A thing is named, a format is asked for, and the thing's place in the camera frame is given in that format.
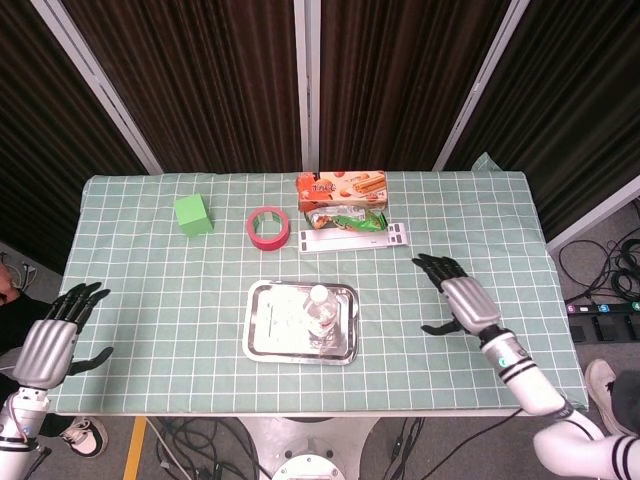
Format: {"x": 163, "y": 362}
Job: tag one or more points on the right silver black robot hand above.
{"x": 470, "y": 305}

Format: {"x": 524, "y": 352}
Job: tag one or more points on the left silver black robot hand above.
{"x": 45, "y": 350}

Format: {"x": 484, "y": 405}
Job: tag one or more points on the transparent plastic water bottle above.
{"x": 322, "y": 320}

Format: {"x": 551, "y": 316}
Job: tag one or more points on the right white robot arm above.
{"x": 530, "y": 385}

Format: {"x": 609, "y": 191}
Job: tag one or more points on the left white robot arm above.
{"x": 12, "y": 440}

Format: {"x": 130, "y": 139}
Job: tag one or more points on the rectangular metal tray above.
{"x": 280, "y": 325}

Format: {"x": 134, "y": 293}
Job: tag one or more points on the white black sneaker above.
{"x": 85, "y": 437}

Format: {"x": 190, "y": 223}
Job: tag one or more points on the green checkered tablecloth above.
{"x": 150, "y": 300}

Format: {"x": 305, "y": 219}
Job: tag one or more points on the black power strip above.
{"x": 605, "y": 307}

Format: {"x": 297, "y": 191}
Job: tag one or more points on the green orange snack bag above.
{"x": 350, "y": 221}

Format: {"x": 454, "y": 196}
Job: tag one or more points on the beige sneaker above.
{"x": 602, "y": 390}

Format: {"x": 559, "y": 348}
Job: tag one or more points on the orange biscuit roll box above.
{"x": 340, "y": 192}

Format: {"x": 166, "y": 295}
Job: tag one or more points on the person in grey trousers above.
{"x": 629, "y": 400}

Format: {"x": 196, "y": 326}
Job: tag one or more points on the green cube block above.
{"x": 192, "y": 215}

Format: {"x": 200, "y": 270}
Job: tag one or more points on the dark brown curtain panel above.
{"x": 575, "y": 100}
{"x": 40, "y": 150}
{"x": 200, "y": 85}
{"x": 395, "y": 85}

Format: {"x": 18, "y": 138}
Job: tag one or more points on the red tape roll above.
{"x": 267, "y": 244}

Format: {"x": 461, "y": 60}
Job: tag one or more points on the white partition frame post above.
{"x": 30, "y": 260}
{"x": 482, "y": 85}
{"x": 595, "y": 215}
{"x": 95, "y": 85}
{"x": 306, "y": 85}

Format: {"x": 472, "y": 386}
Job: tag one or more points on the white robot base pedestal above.
{"x": 305, "y": 442}

